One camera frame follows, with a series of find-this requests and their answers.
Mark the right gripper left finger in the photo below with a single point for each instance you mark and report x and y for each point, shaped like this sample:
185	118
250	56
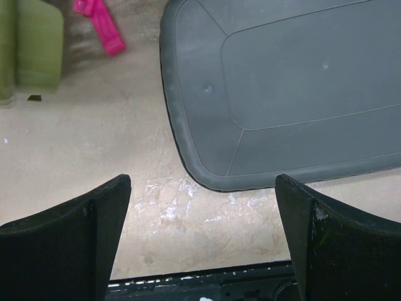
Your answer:
66	252

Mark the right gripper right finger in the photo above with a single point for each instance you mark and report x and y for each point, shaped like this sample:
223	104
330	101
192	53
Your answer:
338	252

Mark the large grey plastic tub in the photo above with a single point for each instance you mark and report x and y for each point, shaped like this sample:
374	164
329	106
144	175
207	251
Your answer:
255	89

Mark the pink plastic clip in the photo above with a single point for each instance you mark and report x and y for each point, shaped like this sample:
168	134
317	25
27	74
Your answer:
104	25

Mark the olive green plastic tub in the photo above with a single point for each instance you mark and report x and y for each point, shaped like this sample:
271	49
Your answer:
32	38

